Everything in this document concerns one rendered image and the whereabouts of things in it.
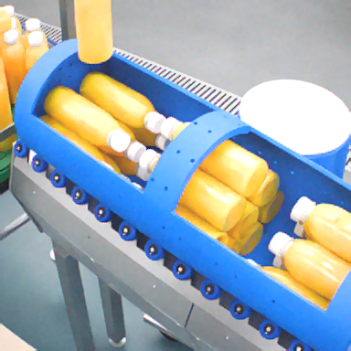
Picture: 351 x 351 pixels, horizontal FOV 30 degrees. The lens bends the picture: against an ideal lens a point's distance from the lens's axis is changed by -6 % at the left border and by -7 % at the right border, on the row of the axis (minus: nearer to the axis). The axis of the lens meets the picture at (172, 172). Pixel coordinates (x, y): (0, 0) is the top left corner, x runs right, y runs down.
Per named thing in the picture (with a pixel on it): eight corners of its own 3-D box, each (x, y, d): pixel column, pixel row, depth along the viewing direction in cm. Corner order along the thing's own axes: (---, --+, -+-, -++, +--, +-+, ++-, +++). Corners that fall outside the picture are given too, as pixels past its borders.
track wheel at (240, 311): (253, 306, 125) (258, 305, 127) (236, 293, 127) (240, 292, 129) (240, 324, 126) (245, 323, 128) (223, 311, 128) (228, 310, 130)
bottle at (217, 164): (271, 154, 124) (187, 107, 134) (247, 172, 119) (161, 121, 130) (265, 186, 128) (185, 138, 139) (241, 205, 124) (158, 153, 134)
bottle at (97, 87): (80, 104, 156) (143, 144, 146) (76, 80, 151) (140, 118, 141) (104, 88, 160) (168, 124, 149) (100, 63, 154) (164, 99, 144)
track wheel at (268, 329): (283, 326, 121) (287, 324, 123) (266, 313, 124) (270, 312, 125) (270, 345, 122) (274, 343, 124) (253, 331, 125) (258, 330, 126)
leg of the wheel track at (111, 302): (117, 350, 230) (101, 233, 187) (105, 341, 233) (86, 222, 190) (129, 342, 233) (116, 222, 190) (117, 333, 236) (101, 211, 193)
